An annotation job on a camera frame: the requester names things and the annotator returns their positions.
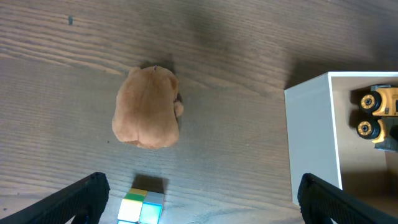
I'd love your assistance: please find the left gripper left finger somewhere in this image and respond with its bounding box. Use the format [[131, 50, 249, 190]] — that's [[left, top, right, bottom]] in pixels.
[[1, 172, 110, 224]]

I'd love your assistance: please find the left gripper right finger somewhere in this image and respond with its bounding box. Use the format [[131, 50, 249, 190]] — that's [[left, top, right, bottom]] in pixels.
[[297, 173, 397, 224]]

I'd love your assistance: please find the multicolour puzzle cube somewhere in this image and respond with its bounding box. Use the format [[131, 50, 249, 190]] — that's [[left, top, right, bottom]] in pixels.
[[118, 188, 164, 224]]

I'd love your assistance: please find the yellow grey toy truck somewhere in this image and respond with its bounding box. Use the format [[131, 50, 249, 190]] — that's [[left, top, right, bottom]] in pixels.
[[356, 85, 397, 152]]

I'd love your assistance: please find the white cardboard box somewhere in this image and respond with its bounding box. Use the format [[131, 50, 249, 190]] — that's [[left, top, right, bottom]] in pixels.
[[284, 72, 397, 208]]

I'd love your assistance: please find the brown plush toy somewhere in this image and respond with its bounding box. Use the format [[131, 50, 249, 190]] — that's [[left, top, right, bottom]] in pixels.
[[112, 65, 183, 149]]

